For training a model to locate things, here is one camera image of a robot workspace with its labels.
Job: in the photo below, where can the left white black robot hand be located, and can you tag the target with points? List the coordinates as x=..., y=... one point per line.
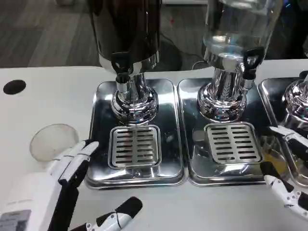
x=31, y=192

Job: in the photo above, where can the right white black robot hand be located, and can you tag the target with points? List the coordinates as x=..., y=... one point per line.
x=302, y=163

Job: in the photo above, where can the clear ribbed glass cup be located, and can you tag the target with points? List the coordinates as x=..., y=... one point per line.
x=53, y=142

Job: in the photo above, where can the chrome drink dispenser base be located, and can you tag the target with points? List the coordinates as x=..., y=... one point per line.
x=297, y=106

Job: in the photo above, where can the slotted steel drip grid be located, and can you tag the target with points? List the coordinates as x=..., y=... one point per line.
x=232, y=143
x=134, y=146

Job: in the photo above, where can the steel drip tray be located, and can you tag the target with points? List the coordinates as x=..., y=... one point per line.
x=168, y=144
x=199, y=158
x=272, y=96

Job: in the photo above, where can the black round counter grommet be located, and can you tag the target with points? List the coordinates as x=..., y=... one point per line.
x=14, y=86

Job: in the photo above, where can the black tap lever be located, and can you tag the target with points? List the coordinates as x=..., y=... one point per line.
x=246, y=59
x=113, y=63

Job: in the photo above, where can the clear water drink dispenser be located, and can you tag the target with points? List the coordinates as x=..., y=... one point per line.
x=231, y=36

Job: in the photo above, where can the dark coffee drink dispenser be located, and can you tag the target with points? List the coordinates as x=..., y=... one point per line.
x=125, y=29

